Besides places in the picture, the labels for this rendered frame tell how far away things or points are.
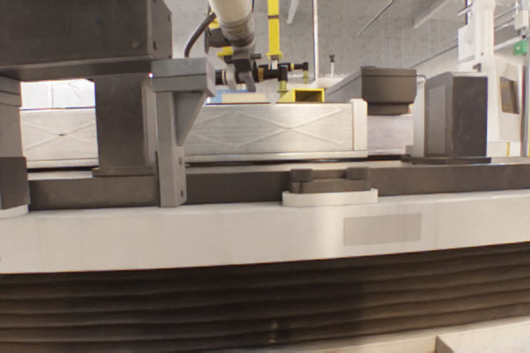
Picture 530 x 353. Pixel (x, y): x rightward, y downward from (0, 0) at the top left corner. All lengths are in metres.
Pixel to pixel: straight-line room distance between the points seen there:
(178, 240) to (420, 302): 0.67
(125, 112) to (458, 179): 0.46
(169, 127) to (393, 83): 0.66
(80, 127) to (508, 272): 1.06
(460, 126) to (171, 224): 0.41
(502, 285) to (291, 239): 0.76
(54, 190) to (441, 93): 0.55
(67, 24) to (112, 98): 0.18
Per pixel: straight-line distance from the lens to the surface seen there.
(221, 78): 0.97
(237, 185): 0.37
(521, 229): 0.51
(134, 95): 0.40
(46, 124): 0.64
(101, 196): 0.41
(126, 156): 0.40
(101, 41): 0.23
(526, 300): 1.08
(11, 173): 0.29
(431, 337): 0.92
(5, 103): 0.29
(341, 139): 0.58
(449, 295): 0.91
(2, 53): 0.27
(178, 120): 0.22
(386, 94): 0.79
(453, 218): 0.43
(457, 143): 0.49
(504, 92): 3.56
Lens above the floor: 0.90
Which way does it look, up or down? 5 degrees down
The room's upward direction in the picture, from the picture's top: 2 degrees counter-clockwise
